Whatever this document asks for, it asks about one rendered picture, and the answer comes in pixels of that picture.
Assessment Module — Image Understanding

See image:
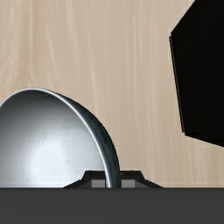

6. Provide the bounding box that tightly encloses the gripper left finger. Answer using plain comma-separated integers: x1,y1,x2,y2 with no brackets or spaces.
63,170,109,189

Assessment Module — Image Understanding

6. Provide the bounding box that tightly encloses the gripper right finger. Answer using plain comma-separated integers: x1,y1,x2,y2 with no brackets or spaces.
119,171,163,189

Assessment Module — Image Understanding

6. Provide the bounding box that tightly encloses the grey porcelain bowl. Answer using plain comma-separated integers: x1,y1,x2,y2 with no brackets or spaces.
0,87,122,189

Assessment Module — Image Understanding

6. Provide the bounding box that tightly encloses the cabinet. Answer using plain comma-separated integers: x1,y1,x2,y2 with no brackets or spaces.
169,0,224,148

